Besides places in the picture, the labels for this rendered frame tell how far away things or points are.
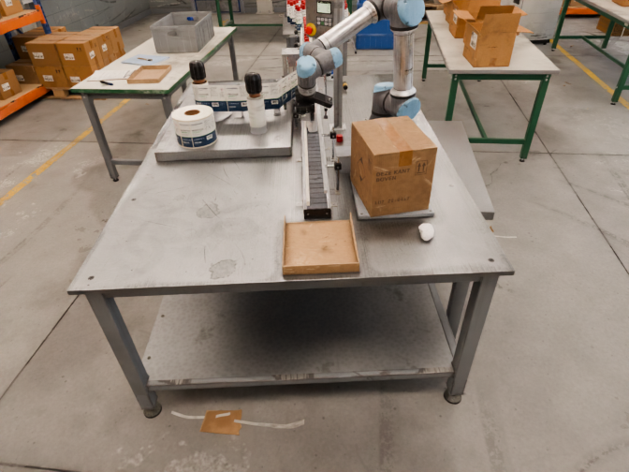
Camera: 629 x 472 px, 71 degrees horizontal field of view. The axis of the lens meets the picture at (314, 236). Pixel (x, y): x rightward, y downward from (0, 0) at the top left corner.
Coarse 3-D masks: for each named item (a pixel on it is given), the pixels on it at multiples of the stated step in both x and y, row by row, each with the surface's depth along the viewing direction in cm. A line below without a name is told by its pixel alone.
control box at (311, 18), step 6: (306, 0) 210; (312, 0) 208; (324, 0) 205; (330, 0) 203; (306, 6) 211; (312, 6) 210; (306, 12) 213; (312, 12) 212; (306, 18) 215; (312, 18) 213; (306, 24) 217; (312, 24) 215; (318, 30) 215; (324, 30) 213; (312, 36) 218; (318, 36) 216
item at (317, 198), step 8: (312, 136) 223; (304, 144) 216; (312, 144) 215; (312, 152) 209; (312, 160) 202; (320, 160) 202; (312, 168) 197; (320, 168) 196; (312, 176) 191; (320, 176) 190; (312, 184) 185; (320, 184) 185; (312, 192) 180; (320, 192) 180; (312, 200) 175; (320, 200) 175; (312, 208) 171; (320, 208) 171
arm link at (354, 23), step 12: (372, 0) 182; (360, 12) 181; (372, 12) 182; (348, 24) 180; (360, 24) 182; (324, 36) 180; (336, 36) 180; (348, 36) 182; (300, 48) 182; (312, 48) 177; (324, 48) 180
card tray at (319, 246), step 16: (288, 224) 171; (304, 224) 171; (320, 224) 170; (336, 224) 170; (352, 224) 164; (288, 240) 163; (304, 240) 163; (320, 240) 162; (336, 240) 162; (352, 240) 162; (288, 256) 156; (304, 256) 155; (320, 256) 155; (336, 256) 155; (352, 256) 155; (288, 272) 148; (304, 272) 148; (320, 272) 148; (336, 272) 148; (352, 272) 148
